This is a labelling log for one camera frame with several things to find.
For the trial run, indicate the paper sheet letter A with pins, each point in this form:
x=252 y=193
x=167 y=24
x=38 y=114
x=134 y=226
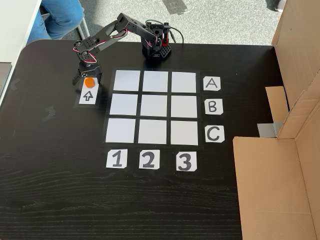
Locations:
x=212 y=83

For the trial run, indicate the white nine-square grid sheet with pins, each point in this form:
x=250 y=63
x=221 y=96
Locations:
x=152 y=106

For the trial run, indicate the red black bar clamp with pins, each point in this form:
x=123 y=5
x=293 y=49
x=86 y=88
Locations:
x=165 y=37

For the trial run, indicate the white desk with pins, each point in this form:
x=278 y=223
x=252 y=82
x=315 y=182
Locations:
x=15 y=30

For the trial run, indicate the paper sheet letter B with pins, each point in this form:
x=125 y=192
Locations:
x=213 y=106

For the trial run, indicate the paper sheet number 1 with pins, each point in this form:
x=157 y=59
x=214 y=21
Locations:
x=116 y=159

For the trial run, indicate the seated person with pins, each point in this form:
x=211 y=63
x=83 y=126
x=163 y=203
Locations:
x=60 y=17

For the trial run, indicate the white arrow paper sheet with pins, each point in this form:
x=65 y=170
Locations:
x=87 y=98

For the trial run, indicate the paper sheet letter C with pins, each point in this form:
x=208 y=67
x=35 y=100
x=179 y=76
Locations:
x=214 y=134

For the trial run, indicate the white chair leg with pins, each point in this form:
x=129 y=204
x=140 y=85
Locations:
x=85 y=28

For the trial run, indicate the brown cardboard screen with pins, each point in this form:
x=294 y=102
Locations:
x=272 y=187

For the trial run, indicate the paper sheet number 2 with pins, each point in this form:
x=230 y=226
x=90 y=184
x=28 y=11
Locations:
x=149 y=159

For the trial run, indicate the round orange token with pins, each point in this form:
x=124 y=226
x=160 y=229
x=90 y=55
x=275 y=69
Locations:
x=89 y=83

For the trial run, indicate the paper sheet number 3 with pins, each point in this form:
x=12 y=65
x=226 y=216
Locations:
x=186 y=161

